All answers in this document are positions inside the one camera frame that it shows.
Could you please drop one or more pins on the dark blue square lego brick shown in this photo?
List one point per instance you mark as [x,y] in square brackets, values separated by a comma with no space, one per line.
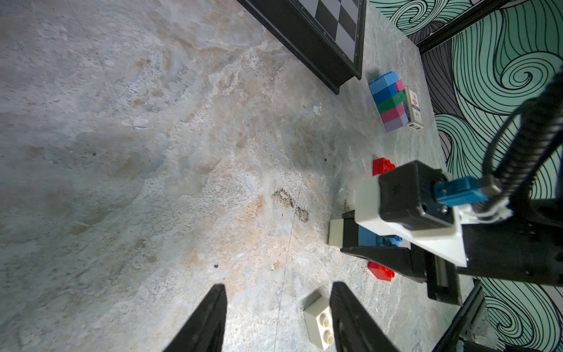
[385,94]

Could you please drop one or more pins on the black square lego brick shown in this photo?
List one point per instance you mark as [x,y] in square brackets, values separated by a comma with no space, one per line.
[350,237]

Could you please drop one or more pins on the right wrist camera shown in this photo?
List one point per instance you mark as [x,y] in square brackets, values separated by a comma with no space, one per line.
[427,208]

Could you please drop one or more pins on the playing card box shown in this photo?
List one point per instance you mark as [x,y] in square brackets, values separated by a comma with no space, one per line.
[412,110]

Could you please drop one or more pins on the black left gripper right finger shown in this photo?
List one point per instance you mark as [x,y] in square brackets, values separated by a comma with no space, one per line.
[354,329]

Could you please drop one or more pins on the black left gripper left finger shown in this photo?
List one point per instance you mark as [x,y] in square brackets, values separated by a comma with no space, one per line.
[205,328]

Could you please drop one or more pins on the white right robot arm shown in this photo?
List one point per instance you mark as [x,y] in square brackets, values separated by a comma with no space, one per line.
[527,247]

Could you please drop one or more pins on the red long lego brick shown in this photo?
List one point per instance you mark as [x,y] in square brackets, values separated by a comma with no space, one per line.
[381,166]

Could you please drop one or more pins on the magenta square lego brick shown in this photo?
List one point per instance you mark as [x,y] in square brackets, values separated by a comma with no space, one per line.
[393,113]

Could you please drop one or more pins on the red square lego brick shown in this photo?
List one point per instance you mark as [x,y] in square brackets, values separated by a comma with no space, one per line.
[380,272]

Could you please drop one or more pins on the pink square lego brick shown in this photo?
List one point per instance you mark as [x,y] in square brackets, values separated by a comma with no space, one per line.
[399,85]

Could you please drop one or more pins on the green long lego brick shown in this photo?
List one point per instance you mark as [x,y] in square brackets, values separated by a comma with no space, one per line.
[392,103]

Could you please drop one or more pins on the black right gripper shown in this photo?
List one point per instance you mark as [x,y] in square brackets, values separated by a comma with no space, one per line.
[440,276]

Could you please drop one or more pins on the light blue long lego brick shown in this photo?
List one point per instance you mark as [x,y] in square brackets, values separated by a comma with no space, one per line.
[370,239]

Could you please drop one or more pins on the lilac square lego brick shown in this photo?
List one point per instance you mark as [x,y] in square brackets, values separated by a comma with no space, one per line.
[396,123]

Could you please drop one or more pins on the cream square lego brick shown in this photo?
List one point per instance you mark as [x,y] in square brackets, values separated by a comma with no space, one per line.
[336,231]
[319,323]

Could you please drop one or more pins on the black green chessboard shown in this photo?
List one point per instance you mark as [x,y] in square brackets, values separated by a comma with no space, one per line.
[326,36]

